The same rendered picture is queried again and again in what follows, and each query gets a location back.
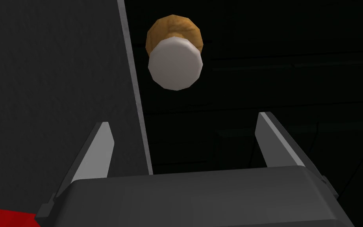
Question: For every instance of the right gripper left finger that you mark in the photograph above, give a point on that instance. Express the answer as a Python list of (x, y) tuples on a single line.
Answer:
[(95, 154)]

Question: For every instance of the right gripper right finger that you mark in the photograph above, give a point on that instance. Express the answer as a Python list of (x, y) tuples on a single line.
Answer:
[(279, 145)]

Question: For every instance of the white and brown door knob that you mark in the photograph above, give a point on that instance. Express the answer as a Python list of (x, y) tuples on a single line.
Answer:
[(175, 60)]

